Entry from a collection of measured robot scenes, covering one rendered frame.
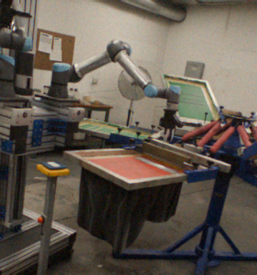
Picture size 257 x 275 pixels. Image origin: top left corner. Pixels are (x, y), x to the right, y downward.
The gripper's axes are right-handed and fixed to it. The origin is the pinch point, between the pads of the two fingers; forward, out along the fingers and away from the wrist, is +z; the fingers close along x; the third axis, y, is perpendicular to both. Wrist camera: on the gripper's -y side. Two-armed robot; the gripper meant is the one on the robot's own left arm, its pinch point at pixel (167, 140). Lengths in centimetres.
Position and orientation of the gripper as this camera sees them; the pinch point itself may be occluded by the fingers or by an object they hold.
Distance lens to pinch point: 229.0
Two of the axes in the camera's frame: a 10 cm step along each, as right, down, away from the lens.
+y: -6.9, -2.9, 6.7
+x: -7.1, 0.8, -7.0
